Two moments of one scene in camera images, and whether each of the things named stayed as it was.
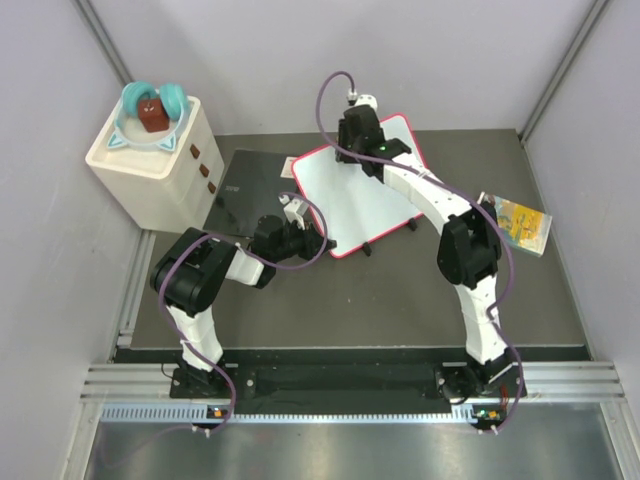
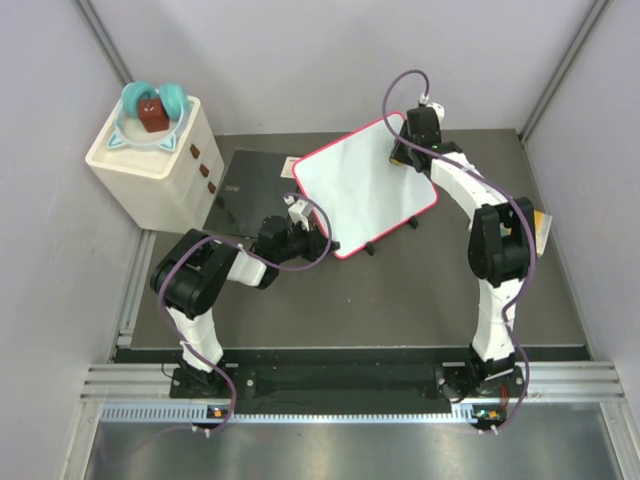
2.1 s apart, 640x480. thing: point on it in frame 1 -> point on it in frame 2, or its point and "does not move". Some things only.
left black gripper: [312, 240] does not move
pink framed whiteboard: [352, 209] does not move
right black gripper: [343, 133] -> [397, 154]
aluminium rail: [596, 380] does not move
